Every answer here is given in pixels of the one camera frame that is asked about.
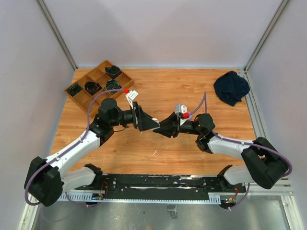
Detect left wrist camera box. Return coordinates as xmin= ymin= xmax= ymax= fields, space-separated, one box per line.
xmin=126 ymin=90 xmax=139 ymax=108

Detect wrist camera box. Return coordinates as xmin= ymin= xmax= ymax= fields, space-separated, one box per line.
xmin=175 ymin=103 xmax=189 ymax=119
xmin=126 ymin=90 xmax=139 ymax=108

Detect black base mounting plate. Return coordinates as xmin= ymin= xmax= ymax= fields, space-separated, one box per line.
xmin=76 ymin=174 xmax=246 ymax=201

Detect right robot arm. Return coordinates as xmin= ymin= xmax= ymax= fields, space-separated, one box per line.
xmin=154 ymin=113 xmax=292 ymax=192

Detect aluminium frame rail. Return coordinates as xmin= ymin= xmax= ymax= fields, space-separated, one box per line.
xmin=18 ymin=171 xmax=305 ymax=230

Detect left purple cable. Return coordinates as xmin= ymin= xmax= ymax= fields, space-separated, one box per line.
xmin=24 ymin=88 xmax=128 ymax=208

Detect black dotted rolled tie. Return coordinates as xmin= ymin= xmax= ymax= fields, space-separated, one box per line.
xmin=105 ymin=65 xmax=122 ymax=79

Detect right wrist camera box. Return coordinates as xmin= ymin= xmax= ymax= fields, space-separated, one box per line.
xmin=175 ymin=103 xmax=189 ymax=119

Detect wooden compartment tray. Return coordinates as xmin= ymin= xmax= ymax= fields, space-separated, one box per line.
xmin=65 ymin=60 xmax=134 ymax=117

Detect black yellow rolled tie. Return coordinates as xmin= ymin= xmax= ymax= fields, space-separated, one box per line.
xmin=105 ymin=79 xmax=121 ymax=90

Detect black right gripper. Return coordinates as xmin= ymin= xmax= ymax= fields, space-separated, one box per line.
xmin=153 ymin=112 xmax=203 ymax=138

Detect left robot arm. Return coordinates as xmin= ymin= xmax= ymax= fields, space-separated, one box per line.
xmin=24 ymin=98 xmax=160 ymax=207

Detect dark blue crumpled cloth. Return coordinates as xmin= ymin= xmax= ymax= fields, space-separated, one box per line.
xmin=213 ymin=71 xmax=250 ymax=106

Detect dark green rolled tie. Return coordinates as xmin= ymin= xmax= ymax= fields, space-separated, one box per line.
xmin=66 ymin=83 xmax=82 ymax=96

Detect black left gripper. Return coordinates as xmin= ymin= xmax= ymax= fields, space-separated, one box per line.
xmin=110 ymin=102 xmax=160 ymax=131

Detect black orange rolled tie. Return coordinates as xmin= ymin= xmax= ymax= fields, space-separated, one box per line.
xmin=84 ymin=81 xmax=102 ymax=95

